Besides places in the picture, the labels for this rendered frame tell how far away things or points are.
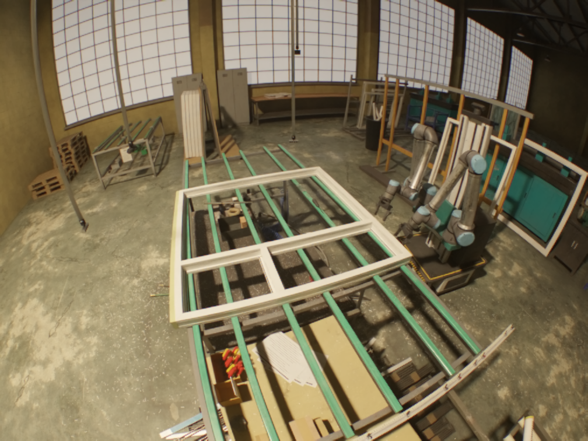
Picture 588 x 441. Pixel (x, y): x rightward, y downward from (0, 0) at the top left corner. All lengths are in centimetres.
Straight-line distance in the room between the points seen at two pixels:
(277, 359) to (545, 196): 454
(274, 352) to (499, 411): 199
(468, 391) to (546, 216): 332
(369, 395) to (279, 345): 58
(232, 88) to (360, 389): 827
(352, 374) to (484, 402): 143
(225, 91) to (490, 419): 909
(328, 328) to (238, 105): 783
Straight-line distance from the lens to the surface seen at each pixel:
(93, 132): 983
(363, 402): 144
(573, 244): 468
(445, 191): 207
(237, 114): 872
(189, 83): 849
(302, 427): 126
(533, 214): 503
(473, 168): 187
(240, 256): 165
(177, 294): 149
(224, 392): 146
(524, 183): 500
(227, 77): 855
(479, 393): 254
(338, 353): 152
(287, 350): 151
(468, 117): 241
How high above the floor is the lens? 200
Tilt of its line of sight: 35 degrees down
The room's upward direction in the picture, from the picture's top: straight up
